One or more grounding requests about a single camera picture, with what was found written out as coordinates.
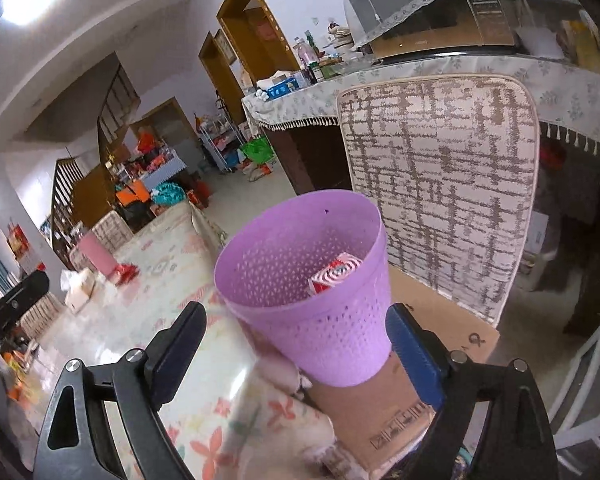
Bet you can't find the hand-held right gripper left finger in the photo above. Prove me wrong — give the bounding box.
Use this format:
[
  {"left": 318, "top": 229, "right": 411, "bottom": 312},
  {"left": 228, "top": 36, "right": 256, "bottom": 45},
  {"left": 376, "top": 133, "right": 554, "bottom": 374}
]
[{"left": 32, "top": 301, "right": 207, "bottom": 480}]

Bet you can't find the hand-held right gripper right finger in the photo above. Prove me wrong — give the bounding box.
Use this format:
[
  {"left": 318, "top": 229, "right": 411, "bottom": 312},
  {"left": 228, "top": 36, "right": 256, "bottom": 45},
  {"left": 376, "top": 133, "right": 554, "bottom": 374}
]
[{"left": 386, "top": 303, "right": 560, "bottom": 480}]

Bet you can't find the purple plastic basket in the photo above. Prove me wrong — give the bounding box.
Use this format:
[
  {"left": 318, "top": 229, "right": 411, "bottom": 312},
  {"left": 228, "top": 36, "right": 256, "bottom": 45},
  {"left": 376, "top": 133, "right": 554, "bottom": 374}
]
[{"left": 214, "top": 190, "right": 393, "bottom": 388}]

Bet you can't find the red spiral print box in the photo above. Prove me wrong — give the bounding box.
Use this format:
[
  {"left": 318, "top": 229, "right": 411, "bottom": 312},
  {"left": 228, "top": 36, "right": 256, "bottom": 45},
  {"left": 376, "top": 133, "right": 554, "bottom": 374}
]
[{"left": 308, "top": 254, "right": 363, "bottom": 295}]

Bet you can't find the beige patterned chair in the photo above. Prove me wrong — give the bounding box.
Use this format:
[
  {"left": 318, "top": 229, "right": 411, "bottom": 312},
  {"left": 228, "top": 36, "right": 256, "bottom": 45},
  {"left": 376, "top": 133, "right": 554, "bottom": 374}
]
[
  {"left": 91, "top": 210, "right": 133, "bottom": 253},
  {"left": 20, "top": 292, "right": 66, "bottom": 341}
]

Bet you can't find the brown cardboard box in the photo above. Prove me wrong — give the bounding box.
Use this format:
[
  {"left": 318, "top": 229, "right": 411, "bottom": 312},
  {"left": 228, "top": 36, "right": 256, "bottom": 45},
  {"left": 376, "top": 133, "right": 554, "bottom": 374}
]
[{"left": 300, "top": 265, "right": 500, "bottom": 476}]

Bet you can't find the pink insulated bottle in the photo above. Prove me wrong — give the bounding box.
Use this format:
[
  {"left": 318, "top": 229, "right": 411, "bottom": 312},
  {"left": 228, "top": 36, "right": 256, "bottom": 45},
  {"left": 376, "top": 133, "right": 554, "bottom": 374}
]
[{"left": 77, "top": 235, "right": 118, "bottom": 278}]

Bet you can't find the red crumpled wrapper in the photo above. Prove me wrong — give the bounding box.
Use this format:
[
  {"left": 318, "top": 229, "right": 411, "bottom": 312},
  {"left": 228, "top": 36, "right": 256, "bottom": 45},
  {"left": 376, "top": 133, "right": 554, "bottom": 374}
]
[{"left": 114, "top": 262, "right": 141, "bottom": 286}]

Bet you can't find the white fleece clothing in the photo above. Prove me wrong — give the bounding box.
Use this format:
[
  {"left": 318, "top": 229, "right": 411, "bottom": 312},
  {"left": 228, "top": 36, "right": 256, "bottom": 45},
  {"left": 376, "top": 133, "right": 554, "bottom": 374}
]
[{"left": 254, "top": 352, "right": 315, "bottom": 401}]

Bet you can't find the wooden staircase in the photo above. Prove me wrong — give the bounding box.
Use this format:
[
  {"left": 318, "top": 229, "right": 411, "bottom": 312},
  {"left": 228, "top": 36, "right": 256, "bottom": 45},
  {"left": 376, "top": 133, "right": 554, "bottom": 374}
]
[{"left": 50, "top": 60, "right": 141, "bottom": 271}]

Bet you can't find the patterned chair backrest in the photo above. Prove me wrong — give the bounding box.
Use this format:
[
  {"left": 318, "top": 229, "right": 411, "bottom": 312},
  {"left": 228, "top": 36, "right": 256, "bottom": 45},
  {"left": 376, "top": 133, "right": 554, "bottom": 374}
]
[{"left": 336, "top": 74, "right": 540, "bottom": 325}]

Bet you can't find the cluttered side table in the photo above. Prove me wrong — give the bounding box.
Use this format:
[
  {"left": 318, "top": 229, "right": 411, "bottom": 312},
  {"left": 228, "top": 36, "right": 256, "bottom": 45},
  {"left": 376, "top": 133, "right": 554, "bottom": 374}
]
[{"left": 112, "top": 150, "right": 188, "bottom": 221}]

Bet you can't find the metal shelf rack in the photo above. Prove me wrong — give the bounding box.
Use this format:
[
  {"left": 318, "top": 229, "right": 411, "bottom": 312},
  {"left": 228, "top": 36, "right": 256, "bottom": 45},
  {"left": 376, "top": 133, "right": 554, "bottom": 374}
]
[{"left": 198, "top": 115, "right": 245, "bottom": 173}]

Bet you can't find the green bag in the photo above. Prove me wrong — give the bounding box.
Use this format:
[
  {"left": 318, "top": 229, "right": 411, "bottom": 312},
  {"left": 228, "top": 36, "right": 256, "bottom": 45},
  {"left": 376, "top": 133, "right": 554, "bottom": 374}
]
[{"left": 242, "top": 139, "right": 275, "bottom": 166}]

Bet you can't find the sideboard with floral cloth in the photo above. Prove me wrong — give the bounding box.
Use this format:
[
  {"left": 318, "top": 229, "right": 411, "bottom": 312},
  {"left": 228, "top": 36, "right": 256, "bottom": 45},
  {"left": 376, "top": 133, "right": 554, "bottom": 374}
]
[{"left": 241, "top": 52, "right": 600, "bottom": 196}]

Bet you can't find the blue cardboard box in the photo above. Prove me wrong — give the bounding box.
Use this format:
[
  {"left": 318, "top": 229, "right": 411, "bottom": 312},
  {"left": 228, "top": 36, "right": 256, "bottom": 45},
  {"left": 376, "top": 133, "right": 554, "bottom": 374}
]
[{"left": 257, "top": 72, "right": 305, "bottom": 98}]

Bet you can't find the microwave oven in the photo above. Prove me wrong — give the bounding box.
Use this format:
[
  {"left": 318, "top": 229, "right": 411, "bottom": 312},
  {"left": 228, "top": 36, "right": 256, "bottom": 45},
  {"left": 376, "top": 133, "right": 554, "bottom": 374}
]
[{"left": 347, "top": 0, "right": 518, "bottom": 58}]

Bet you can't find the red wall calendar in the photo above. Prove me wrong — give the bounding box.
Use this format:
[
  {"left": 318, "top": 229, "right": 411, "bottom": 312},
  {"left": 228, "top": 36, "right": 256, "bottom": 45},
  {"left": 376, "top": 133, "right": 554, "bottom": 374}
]
[{"left": 7, "top": 222, "right": 31, "bottom": 261}]

